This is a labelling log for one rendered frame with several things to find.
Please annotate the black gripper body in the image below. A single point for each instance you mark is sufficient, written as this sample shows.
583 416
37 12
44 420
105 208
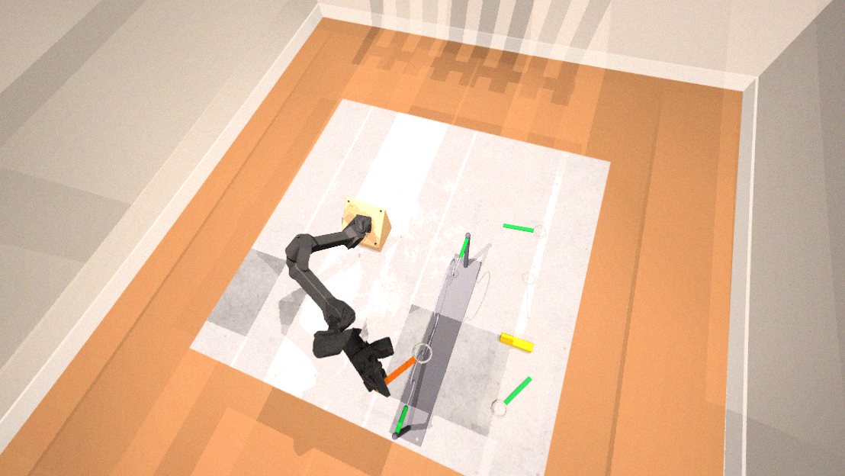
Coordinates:
360 355

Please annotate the grey loop with green handle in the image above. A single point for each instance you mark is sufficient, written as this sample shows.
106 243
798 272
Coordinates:
525 229
511 397

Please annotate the orange handle with grey loop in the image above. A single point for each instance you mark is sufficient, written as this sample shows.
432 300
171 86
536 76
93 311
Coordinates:
407 364

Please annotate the yellow flat bar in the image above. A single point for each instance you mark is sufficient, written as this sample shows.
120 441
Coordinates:
516 342

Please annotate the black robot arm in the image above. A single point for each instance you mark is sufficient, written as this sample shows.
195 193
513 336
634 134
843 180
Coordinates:
337 313

